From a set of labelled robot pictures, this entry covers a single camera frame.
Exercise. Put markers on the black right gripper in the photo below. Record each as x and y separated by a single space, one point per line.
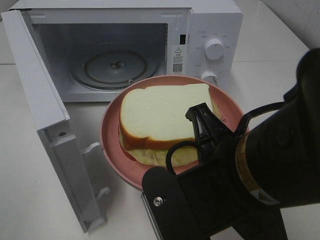
214 190

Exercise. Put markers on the white bread sandwich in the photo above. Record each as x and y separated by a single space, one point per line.
152 119

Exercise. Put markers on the pink round plate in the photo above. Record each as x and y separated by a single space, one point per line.
130 170

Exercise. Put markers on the white microwave door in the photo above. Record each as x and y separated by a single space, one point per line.
41 58

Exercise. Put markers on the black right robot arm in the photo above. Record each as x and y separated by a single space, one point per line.
271 161

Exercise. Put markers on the lower white timer knob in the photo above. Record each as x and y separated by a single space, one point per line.
209 76

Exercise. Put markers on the upper white power knob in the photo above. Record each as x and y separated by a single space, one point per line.
214 48

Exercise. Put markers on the glass microwave turntable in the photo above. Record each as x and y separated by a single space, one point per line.
114 69

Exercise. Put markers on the white microwave oven body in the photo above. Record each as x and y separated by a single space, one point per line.
173 30

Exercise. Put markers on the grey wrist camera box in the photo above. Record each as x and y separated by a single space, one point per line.
168 208

